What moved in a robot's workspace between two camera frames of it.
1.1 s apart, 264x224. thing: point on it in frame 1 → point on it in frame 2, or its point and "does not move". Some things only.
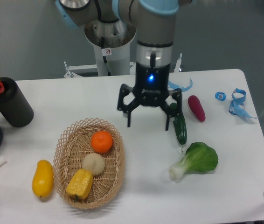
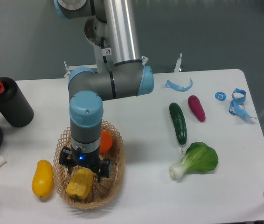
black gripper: [152, 88] → [70, 157]
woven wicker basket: [73, 144] does not move
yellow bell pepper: [79, 184] does not move
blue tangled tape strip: [238, 97] does not move
